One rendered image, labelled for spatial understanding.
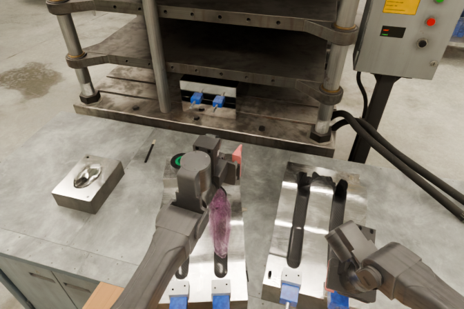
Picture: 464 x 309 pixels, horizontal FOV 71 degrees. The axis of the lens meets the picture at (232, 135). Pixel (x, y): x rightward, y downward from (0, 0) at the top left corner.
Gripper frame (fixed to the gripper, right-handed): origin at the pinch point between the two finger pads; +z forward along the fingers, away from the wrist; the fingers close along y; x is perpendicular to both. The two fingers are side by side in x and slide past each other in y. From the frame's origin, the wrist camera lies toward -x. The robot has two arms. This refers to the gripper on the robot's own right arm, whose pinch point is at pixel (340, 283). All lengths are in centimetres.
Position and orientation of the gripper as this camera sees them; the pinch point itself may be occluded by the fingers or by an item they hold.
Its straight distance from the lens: 89.7
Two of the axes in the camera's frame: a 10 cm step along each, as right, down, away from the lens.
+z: -0.1, 5.0, 8.7
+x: -2.9, 8.3, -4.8
